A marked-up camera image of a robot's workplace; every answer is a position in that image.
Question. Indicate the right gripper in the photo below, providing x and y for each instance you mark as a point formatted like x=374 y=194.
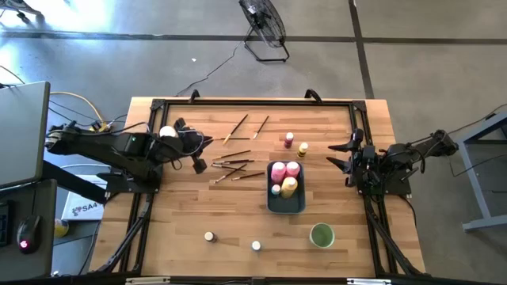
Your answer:
x=358 y=174

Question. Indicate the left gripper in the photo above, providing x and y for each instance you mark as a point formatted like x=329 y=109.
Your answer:
x=188 y=140

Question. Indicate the pink paint bottle white cap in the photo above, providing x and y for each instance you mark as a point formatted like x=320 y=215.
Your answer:
x=278 y=172
x=293 y=169

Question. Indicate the black brush pale bristles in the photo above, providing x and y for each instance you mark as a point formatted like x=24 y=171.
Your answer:
x=261 y=127

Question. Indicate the large yellow paint bottle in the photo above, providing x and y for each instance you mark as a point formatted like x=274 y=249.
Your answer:
x=289 y=187

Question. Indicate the teal paint bottle black label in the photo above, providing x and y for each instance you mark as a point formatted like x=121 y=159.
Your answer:
x=276 y=190

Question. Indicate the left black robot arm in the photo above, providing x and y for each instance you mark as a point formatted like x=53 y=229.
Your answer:
x=119 y=148

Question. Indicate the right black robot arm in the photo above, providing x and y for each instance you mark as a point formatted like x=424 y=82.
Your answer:
x=416 y=152

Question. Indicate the small yellow paint bottle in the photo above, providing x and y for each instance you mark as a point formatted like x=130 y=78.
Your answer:
x=303 y=149

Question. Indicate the small magenta paint bottle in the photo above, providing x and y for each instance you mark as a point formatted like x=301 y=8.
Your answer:
x=289 y=139

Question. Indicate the dark blue paint bottle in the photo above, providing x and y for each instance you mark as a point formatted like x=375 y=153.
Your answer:
x=210 y=236

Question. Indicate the light blue paint bottle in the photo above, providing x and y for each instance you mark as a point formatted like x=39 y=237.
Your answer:
x=256 y=245

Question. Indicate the black brush long silver ferrule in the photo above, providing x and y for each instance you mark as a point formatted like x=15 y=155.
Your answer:
x=222 y=166

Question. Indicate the short black brush silver ferrule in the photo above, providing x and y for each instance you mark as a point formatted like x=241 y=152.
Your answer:
x=227 y=163

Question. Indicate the thin black brush gold ferrule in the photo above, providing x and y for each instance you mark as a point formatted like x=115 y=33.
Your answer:
x=237 y=138

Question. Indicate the brass lamp white round top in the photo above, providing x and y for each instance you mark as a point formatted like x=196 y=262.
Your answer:
x=168 y=131

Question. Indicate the blue-grey plastic bin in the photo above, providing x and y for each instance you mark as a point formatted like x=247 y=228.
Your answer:
x=285 y=206

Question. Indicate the green cup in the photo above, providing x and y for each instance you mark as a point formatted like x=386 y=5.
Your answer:
x=321 y=235

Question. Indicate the yellow power plug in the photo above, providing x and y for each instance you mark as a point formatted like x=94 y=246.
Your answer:
x=99 y=126

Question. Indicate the black floor fan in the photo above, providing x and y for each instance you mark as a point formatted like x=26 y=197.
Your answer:
x=263 y=21

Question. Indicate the white cardboard box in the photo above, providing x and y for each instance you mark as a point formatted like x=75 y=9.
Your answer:
x=83 y=210

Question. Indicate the yellow ball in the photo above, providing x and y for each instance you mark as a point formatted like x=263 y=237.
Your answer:
x=61 y=229

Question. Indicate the grey laptop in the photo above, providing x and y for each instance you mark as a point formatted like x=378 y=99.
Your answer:
x=24 y=134

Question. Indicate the dark side desk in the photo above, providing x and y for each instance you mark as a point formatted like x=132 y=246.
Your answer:
x=45 y=237

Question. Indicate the black computer mouse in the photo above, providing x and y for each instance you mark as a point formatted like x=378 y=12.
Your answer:
x=28 y=233

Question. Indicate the black keyboard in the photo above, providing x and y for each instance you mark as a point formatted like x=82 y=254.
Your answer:
x=4 y=225

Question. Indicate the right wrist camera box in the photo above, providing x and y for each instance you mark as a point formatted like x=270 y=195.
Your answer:
x=369 y=152

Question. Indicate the silver metal bracket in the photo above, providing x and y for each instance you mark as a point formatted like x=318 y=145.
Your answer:
x=146 y=281
x=368 y=281

